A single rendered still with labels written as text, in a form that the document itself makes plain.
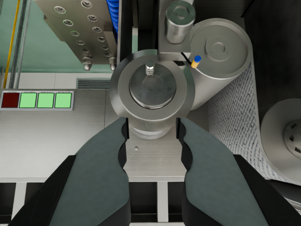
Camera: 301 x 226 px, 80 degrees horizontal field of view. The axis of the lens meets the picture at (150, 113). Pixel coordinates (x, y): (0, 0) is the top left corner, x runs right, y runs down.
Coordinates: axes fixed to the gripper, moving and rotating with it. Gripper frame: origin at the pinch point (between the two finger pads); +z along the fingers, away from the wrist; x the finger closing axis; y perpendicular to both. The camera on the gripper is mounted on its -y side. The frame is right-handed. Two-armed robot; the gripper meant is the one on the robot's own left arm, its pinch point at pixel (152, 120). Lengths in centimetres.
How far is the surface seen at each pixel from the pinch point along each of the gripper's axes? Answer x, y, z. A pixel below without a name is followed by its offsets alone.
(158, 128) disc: 1.5, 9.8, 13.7
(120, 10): -5.4, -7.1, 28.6
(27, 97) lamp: -42, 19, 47
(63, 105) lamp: -29, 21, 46
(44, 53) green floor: -147, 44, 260
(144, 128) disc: -0.9, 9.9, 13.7
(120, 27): -5.4, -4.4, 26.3
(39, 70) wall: -184, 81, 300
